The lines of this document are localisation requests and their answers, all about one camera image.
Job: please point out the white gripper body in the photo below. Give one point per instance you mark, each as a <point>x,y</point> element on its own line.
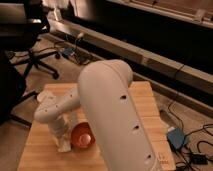
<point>61,128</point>

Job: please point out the white sponge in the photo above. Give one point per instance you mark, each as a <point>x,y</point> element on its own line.
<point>63,146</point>

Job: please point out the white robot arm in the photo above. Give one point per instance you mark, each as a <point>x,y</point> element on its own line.
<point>102,92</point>

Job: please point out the red bowl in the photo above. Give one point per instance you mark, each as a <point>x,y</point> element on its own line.
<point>82,136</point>

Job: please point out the white paper cup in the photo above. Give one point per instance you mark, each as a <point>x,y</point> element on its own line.
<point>44,96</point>

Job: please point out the blue box on floor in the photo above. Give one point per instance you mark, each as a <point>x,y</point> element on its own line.
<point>67,52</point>

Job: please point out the black office chair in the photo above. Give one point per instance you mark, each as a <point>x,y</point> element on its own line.
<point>21,22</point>

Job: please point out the blue device on floor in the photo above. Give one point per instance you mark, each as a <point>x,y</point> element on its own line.
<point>177,138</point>

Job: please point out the black power adapter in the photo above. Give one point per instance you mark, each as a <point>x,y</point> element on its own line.
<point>199,159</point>

